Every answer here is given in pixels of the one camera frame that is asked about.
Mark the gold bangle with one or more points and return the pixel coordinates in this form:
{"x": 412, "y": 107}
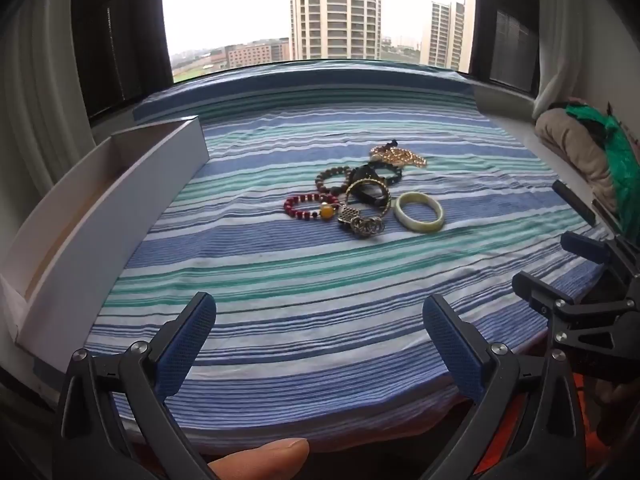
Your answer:
{"x": 351, "y": 189}

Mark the small high-rise building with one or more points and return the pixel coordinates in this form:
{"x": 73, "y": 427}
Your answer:
{"x": 442, "y": 35}

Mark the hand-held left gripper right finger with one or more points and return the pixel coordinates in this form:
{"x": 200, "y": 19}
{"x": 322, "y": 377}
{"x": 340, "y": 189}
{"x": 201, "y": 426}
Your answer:
{"x": 452, "y": 345}

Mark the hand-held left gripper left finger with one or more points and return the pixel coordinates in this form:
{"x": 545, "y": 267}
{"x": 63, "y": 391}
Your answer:
{"x": 186, "y": 345}

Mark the dark window frame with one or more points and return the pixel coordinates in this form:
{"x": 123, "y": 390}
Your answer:
{"x": 120, "y": 35}
{"x": 505, "y": 25}

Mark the white curtain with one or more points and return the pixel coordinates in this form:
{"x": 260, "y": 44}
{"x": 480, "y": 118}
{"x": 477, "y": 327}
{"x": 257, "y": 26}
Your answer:
{"x": 40, "y": 85}
{"x": 560, "y": 35}

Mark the pale jade bangle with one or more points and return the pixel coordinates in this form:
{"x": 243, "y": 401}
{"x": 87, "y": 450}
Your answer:
{"x": 401, "y": 216}

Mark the white cardboard box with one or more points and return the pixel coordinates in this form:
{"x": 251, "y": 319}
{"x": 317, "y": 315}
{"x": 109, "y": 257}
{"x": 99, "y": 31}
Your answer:
{"x": 100, "y": 240}

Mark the black rod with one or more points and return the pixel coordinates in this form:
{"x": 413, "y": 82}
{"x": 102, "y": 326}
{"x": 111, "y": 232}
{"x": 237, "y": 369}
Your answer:
{"x": 575, "y": 201}

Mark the person's left hand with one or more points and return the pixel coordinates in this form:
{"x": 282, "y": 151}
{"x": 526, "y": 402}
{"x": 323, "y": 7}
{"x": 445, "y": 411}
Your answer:
{"x": 265, "y": 457}

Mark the tall high-rise building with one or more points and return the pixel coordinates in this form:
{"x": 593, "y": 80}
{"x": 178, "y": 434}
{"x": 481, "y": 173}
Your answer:
{"x": 335, "y": 10}

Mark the blue green striped bedsheet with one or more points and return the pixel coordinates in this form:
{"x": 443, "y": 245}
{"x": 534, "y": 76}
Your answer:
{"x": 300, "y": 290}

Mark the grey window sill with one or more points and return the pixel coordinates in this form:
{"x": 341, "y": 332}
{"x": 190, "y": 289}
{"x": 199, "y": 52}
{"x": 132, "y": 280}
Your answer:
{"x": 530, "y": 130}

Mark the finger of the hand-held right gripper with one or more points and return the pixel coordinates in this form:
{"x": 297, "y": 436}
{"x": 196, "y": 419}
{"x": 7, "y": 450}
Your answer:
{"x": 582, "y": 246}
{"x": 537, "y": 290}

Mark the black wrist band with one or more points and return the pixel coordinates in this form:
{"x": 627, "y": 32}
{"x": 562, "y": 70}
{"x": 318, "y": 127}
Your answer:
{"x": 374, "y": 201}

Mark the person's right hand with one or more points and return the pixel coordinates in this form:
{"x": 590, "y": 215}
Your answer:
{"x": 617, "y": 405}

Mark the beige cushion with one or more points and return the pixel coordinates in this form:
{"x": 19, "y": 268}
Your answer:
{"x": 570, "y": 145}

